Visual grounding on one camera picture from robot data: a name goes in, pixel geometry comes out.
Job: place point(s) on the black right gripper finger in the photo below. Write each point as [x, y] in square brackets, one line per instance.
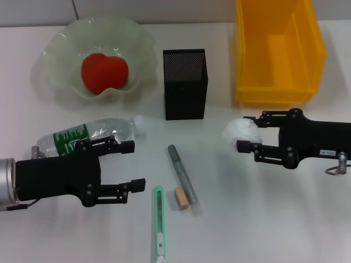
[244, 146]
[271, 117]

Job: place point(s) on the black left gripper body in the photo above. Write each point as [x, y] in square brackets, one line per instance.
[55, 178]

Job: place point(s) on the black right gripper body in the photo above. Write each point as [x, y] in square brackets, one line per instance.
[315, 139]

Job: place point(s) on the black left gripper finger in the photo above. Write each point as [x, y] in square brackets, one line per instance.
[137, 185]
[127, 147]

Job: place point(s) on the white paper ball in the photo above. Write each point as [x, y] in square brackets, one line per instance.
[241, 130]

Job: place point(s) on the clear green-label water bottle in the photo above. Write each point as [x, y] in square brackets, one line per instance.
[109, 128]

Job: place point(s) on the red apple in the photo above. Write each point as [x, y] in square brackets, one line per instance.
[104, 72]

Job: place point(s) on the green utility knife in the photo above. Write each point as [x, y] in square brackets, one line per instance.
[159, 219]

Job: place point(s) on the grey marker pen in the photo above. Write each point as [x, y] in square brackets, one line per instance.
[182, 175]

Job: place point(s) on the black mesh pen holder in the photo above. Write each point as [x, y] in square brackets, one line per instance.
[186, 96]

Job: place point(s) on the pale green wavy fruit plate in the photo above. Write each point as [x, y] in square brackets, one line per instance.
[68, 41]

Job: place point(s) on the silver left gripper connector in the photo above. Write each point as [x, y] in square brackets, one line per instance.
[36, 152]

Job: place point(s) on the yellow plastic bin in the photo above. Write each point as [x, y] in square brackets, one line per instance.
[274, 68]

